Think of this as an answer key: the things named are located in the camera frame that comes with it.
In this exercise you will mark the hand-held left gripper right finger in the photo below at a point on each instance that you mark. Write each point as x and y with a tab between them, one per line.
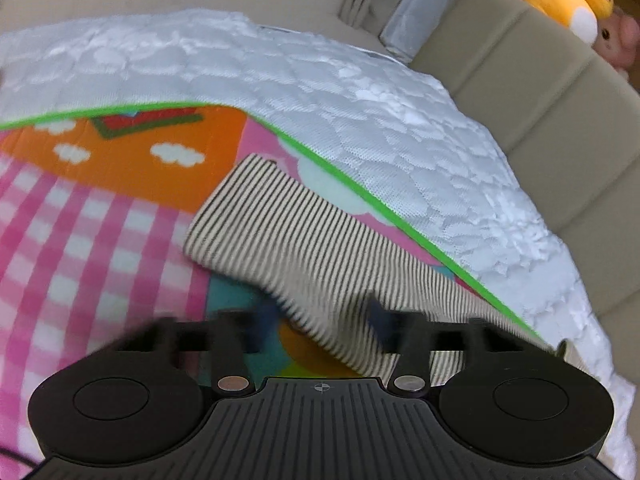
382	325

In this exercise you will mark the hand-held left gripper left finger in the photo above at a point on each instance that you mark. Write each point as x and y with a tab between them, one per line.
262	327

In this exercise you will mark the striped beige garment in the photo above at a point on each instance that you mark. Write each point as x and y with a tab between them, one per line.
300	240

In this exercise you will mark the colourful printed play mat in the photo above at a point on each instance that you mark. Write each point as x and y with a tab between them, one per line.
100	260

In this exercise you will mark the white quilted mattress cover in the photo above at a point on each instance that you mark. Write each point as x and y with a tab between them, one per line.
400	135

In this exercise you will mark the beige padded headboard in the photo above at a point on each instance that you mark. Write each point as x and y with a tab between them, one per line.
550	125

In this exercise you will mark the light grey curtain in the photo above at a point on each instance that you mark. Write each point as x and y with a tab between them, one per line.
400	5

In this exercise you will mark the pink plush toy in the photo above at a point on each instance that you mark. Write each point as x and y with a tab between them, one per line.
620	40

